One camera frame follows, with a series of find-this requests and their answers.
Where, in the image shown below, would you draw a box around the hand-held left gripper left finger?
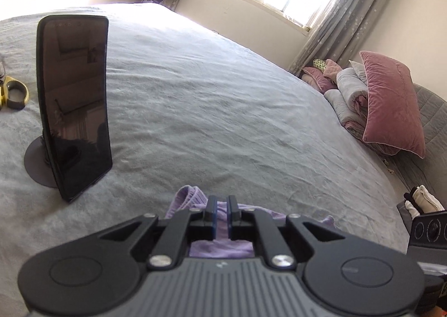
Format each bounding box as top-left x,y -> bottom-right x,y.
99,195 -> 218,270

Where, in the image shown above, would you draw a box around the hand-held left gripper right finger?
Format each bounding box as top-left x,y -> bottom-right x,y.
227,195 -> 346,270

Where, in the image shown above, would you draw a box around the lavender knit garment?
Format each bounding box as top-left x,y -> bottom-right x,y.
165,185 -> 336,260

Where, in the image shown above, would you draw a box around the white folded cloth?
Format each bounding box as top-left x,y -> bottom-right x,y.
405,185 -> 445,220

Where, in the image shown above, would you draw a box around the black cloth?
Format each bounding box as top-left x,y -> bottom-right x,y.
403,187 -> 426,214

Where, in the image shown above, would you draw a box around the grey quilted headboard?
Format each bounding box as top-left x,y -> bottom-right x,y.
384,83 -> 447,199

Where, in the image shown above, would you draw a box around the pink velvet pillow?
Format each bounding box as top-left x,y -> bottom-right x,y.
360,51 -> 427,159

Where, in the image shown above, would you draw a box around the small pink pillow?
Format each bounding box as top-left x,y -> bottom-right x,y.
302,60 -> 342,93

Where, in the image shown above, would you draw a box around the folded grey pink quilt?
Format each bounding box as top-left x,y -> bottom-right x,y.
325,60 -> 402,157

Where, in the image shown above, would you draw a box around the black smartphone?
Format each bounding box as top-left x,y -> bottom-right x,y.
36,15 -> 113,203

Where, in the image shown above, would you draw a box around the grey round phone stand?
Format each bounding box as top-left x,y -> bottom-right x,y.
24,132 -> 63,188

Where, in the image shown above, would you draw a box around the grey patterned curtain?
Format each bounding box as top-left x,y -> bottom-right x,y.
288,0 -> 399,76

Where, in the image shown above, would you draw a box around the yellow handled scissors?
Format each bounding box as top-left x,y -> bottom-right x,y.
0,55 -> 30,111

